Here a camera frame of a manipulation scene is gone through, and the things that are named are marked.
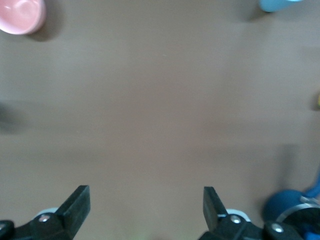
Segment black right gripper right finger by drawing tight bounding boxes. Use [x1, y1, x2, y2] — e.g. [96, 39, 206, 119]
[198, 186, 266, 240]

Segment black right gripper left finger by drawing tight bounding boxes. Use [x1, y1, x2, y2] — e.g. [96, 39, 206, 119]
[14, 184, 91, 240]

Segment dark blue saucepan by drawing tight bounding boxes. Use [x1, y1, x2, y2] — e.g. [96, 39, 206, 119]
[263, 166, 320, 240]

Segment pink bowl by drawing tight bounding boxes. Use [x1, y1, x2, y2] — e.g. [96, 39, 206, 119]
[0, 0, 47, 36]

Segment blue cup lying sideways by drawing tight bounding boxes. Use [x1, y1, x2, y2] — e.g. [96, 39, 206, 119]
[258, 0, 305, 13]

